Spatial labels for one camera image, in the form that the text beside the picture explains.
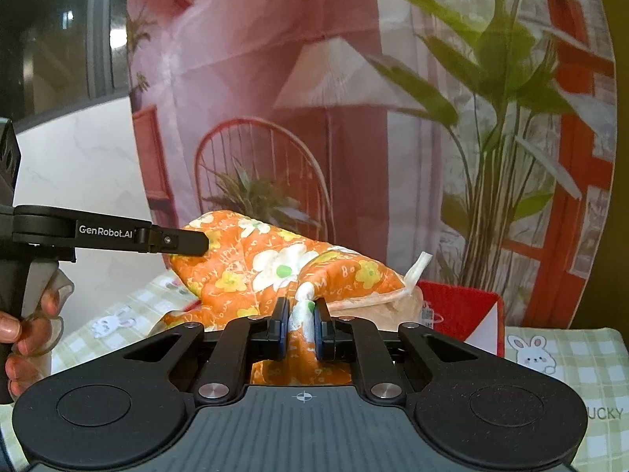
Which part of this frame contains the person's left hand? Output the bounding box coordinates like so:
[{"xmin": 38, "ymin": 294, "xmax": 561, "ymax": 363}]
[{"xmin": 0, "ymin": 263, "xmax": 75, "ymax": 399}]

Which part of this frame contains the white marble panel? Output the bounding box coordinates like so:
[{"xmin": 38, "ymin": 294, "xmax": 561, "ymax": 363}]
[{"xmin": 12, "ymin": 91, "xmax": 158, "ymax": 335}]

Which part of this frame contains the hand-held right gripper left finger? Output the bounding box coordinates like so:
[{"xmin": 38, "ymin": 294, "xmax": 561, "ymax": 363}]
[{"xmin": 123, "ymin": 296, "xmax": 292, "ymax": 406}]

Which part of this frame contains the grey framed window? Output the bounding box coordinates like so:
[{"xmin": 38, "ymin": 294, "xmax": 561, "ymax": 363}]
[{"xmin": 0, "ymin": 0, "xmax": 133, "ymax": 124}]

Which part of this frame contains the green checked bunny tablecloth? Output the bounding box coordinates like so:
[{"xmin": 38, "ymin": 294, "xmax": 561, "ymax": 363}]
[{"xmin": 49, "ymin": 270, "xmax": 629, "ymax": 472}]

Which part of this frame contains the red strawberry cardboard box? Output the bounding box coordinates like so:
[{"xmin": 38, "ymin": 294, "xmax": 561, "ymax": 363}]
[{"xmin": 417, "ymin": 279, "xmax": 507, "ymax": 357}]

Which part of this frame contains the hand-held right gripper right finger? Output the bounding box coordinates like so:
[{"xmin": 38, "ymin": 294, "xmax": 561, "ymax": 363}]
[{"xmin": 313, "ymin": 299, "xmax": 480, "ymax": 406}]

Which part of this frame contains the orange floral cloth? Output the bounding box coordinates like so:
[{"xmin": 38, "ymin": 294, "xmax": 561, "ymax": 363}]
[{"xmin": 151, "ymin": 210, "xmax": 433, "ymax": 387}]

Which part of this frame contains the printed room backdrop cloth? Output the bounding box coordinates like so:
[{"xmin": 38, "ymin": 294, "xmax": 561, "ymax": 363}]
[{"xmin": 125, "ymin": 0, "xmax": 617, "ymax": 328}]

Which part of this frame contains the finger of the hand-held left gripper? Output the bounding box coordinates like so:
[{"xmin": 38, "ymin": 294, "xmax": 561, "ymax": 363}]
[{"xmin": 146, "ymin": 225, "xmax": 210, "ymax": 257}]

